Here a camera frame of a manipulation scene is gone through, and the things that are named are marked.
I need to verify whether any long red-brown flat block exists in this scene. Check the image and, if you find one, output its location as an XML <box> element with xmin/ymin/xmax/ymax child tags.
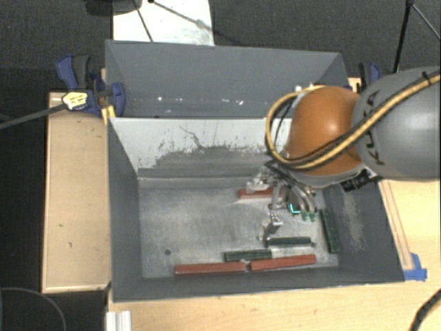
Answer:
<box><xmin>174</xmin><ymin>261</ymin><xmax>247</xmax><ymax>276</ymax></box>
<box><xmin>249</xmin><ymin>254</ymin><xmax>318</xmax><ymax>272</ymax></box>

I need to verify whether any black cylinder on white bracket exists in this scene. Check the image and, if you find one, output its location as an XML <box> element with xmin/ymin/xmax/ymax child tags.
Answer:
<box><xmin>340</xmin><ymin>169</ymin><xmax>379</xmax><ymax>193</ymax></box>

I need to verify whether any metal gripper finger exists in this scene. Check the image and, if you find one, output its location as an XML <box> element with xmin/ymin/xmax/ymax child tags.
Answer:
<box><xmin>245</xmin><ymin>170</ymin><xmax>277</xmax><ymax>194</ymax></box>
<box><xmin>258</xmin><ymin>211</ymin><xmax>284</xmax><ymax>248</ymax></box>

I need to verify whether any grey metal bin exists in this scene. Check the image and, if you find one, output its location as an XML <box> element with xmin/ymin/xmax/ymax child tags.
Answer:
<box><xmin>104</xmin><ymin>39</ymin><xmax>406</xmax><ymax>303</ymax></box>

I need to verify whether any dark green flat block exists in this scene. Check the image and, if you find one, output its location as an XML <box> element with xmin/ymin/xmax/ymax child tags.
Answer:
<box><xmin>320</xmin><ymin>208</ymin><xmax>342</xmax><ymax>254</ymax></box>
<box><xmin>223</xmin><ymin>249</ymin><xmax>273</xmax><ymax>263</ymax></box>
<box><xmin>267</xmin><ymin>237</ymin><xmax>313</xmax><ymax>248</ymax></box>

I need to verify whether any short red-brown flat block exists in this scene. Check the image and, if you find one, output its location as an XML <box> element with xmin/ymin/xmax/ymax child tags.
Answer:
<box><xmin>237</xmin><ymin>186</ymin><xmax>275</xmax><ymax>200</ymax></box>

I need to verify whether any pale wood board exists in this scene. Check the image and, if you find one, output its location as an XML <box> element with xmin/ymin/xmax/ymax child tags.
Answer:
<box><xmin>41</xmin><ymin>91</ymin><xmax>113</xmax><ymax>294</ymax></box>

